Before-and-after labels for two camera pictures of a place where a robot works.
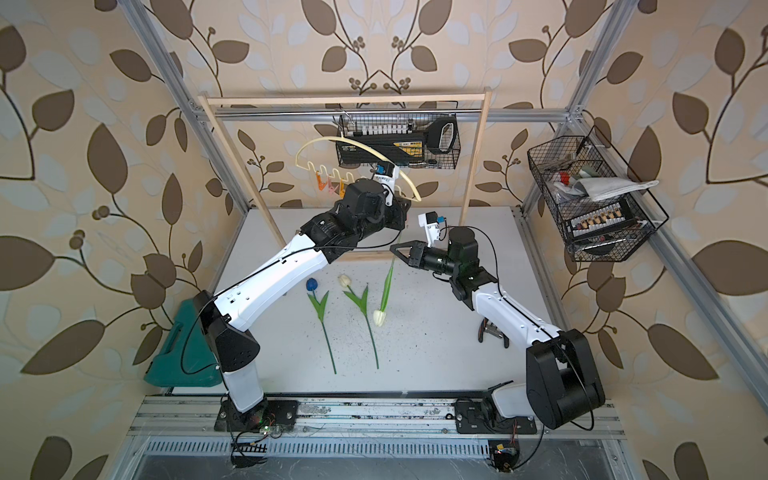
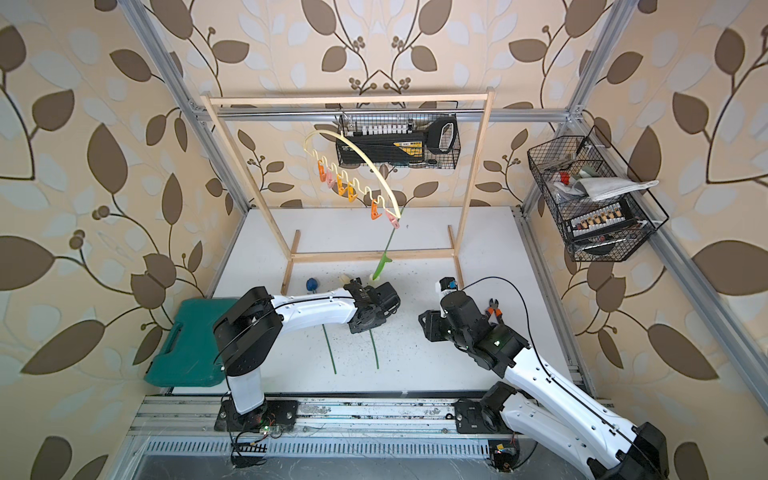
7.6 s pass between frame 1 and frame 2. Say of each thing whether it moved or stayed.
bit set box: stayed
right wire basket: stayed
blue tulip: stayed
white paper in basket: stayed
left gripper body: moved
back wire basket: stayed
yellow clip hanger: moved
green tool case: stayed
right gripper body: moved
